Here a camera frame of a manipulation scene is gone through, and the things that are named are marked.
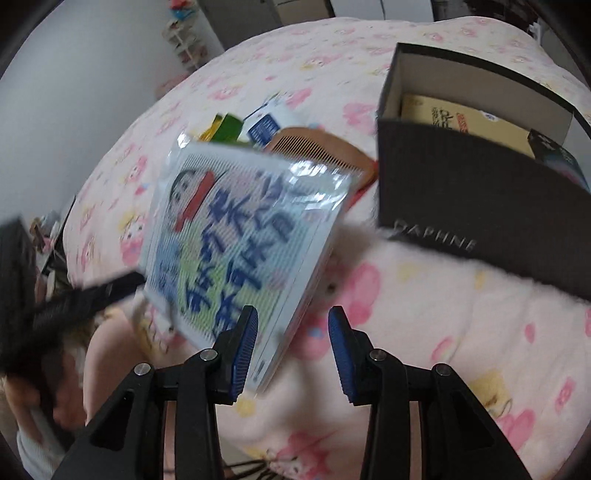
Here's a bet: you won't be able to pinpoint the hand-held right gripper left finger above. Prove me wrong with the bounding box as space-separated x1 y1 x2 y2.
51 305 259 480

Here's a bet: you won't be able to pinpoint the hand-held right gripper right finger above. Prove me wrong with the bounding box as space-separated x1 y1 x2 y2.
328 305 536 480

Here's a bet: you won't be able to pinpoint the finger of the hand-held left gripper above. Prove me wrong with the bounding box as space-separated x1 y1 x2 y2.
28 271 146 333

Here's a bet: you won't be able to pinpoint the pale cartoon printed packet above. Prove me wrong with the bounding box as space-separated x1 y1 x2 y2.
139 134 365 395

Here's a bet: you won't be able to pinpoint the black cardboard box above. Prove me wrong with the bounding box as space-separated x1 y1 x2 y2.
375 42 591 301

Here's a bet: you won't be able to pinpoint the person's left hand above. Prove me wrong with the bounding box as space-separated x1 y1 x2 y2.
4 355 88 428

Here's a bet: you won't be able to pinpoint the cluttered side table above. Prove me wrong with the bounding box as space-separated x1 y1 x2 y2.
30 198 77 278

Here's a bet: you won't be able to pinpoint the pink printed blanket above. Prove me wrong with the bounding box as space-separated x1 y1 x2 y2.
62 16 591 480

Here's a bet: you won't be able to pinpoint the red photo card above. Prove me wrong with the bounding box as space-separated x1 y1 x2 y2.
351 159 380 208

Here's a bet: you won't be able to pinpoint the wooden comb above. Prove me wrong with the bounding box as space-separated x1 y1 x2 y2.
265 127 377 185

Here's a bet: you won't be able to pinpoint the green packet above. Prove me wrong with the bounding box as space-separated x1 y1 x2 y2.
196 113 243 144

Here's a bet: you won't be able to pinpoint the white and blue packet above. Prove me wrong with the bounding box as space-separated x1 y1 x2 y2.
240 92 310 148

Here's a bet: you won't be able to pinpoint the yellow flat box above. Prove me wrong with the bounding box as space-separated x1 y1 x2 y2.
399 93 534 160

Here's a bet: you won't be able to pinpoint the dark packet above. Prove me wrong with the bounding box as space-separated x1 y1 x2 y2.
526 129 591 195

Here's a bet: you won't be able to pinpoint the grey cabinet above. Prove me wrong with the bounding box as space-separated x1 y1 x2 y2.
215 0 333 49

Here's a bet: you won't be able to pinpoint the white wall shelf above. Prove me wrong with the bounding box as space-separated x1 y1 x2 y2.
159 0 204 72

